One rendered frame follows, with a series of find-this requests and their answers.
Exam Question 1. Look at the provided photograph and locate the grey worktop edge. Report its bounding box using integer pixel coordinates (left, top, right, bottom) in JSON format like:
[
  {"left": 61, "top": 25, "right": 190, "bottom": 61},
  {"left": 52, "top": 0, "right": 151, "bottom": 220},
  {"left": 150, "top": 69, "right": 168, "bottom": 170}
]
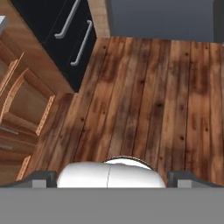
[{"left": 0, "top": 15, "right": 10, "bottom": 33}]

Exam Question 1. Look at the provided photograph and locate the wooden fridge side panel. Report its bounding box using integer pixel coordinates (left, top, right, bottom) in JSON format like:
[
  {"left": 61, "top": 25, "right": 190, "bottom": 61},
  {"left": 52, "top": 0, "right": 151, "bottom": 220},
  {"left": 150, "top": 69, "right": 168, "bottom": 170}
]
[{"left": 0, "top": 0, "right": 75, "bottom": 95}]

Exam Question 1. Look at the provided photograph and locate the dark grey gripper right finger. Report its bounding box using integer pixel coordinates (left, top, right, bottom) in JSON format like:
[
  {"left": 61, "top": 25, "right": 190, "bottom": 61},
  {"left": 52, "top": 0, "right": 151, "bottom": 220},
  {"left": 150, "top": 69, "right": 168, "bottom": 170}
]
[{"left": 167, "top": 170, "right": 224, "bottom": 189}]

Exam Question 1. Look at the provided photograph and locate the black fridge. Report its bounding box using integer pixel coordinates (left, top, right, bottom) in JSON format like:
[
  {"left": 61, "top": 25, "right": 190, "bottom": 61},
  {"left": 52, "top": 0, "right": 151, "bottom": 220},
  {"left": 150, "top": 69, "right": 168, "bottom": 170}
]
[{"left": 10, "top": 0, "right": 98, "bottom": 94}]

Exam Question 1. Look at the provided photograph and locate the white round object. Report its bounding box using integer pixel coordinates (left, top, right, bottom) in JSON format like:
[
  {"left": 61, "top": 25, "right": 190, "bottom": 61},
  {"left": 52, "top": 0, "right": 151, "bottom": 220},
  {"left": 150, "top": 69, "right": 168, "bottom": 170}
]
[{"left": 56, "top": 156, "right": 167, "bottom": 189}]

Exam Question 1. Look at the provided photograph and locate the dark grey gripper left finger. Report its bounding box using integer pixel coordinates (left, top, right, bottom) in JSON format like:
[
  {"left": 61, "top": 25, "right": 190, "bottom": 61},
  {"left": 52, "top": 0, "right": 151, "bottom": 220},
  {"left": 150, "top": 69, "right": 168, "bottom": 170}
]
[{"left": 0, "top": 170, "right": 58, "bottom": 189}]

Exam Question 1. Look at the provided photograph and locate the long silver fridge handle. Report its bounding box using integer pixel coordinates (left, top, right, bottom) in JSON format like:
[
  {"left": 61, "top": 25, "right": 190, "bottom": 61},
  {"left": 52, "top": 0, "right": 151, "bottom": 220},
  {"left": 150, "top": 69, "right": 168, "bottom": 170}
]
[
  {"left": 70, "top": 19, "right": 94, "bottom": 67},
  {"left": 53, "top": 0, "right": 82, "bottom": 40}
]

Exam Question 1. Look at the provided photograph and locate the grey drawer handle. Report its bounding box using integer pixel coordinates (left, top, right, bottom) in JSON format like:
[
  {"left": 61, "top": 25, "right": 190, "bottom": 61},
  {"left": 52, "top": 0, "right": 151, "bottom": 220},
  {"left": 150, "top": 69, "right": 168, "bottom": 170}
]
[
  {"left": 0, "top": 125, "right": 19, "bottom": 136},
  {"left": 0, "top": 143, "right": 14, "bottom": 151}
]

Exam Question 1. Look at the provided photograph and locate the dark grey cabinet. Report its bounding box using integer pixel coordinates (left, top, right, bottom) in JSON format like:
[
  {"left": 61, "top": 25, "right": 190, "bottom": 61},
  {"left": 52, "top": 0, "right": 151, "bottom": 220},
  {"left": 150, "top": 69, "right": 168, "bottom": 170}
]
[{"left": 212, "top": 0, "right": 224, "bottom": 44}]

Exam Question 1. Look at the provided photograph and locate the wooden drawer front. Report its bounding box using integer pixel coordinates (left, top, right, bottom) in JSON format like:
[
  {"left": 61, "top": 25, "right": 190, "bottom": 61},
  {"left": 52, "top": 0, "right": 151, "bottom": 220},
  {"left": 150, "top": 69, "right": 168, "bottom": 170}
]
[
  {"left": 0, "top": 136, "right": 38, "bottom": 158},
  {"left": 0, "top": 122, "right": 39, "bottom": 146},
  {"left": 0, "top": 154, "right": 32, "bottom": 183}
]

